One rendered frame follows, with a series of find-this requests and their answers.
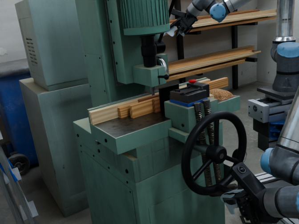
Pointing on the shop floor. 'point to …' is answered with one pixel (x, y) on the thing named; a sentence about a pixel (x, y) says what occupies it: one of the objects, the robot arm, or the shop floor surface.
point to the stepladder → (5, 177)
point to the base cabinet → (147, 194)
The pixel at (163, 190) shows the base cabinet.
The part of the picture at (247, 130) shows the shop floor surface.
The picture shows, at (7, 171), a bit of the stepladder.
